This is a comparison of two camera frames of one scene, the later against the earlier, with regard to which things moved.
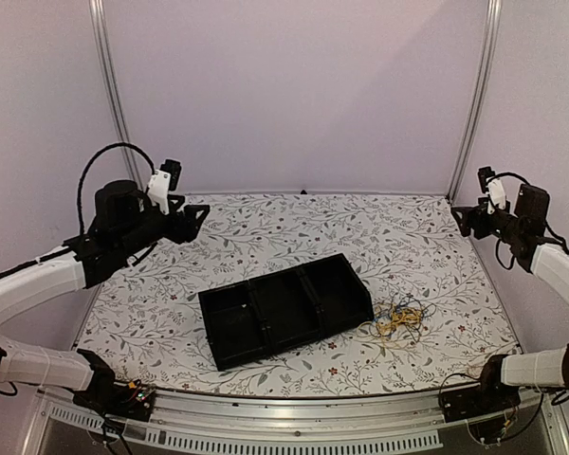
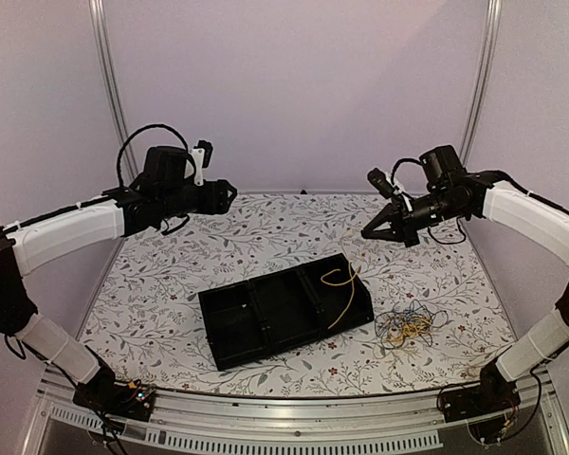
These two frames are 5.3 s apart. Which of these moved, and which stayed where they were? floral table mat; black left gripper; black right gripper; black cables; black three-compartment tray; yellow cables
Moved: black left gripper; black right gripper; black cables; yellow cables
Stayed: black three-compartment tray; floral table mat
